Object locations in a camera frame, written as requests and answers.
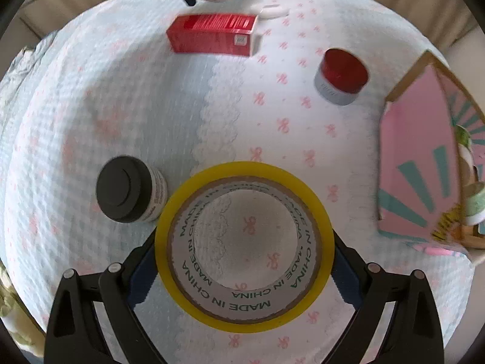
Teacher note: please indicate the red lid grey jar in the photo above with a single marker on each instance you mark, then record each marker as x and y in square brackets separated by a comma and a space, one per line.
[342, 77]

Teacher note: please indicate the small white plastic piece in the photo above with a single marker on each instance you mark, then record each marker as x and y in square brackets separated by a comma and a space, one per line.
[273, 10]

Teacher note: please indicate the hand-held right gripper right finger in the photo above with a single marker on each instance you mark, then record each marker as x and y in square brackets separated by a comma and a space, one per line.
[345, 277]

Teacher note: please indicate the green patterned tape roll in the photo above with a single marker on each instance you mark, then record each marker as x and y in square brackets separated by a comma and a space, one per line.
[475, 203]

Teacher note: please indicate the yellow tape roll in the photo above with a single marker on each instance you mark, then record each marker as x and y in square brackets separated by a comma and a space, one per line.
[246, 246]

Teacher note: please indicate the black lid white jar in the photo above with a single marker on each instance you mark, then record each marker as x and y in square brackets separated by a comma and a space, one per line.
[127, 189]

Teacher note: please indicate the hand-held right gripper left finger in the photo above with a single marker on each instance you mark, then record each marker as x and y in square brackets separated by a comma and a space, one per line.
[141, 277]

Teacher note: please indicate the pink cardboard storage box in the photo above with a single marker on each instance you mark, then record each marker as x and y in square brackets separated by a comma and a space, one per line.
[424, 151]

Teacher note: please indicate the red cardboard box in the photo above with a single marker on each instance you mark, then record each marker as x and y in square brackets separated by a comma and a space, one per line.
[213, 35]

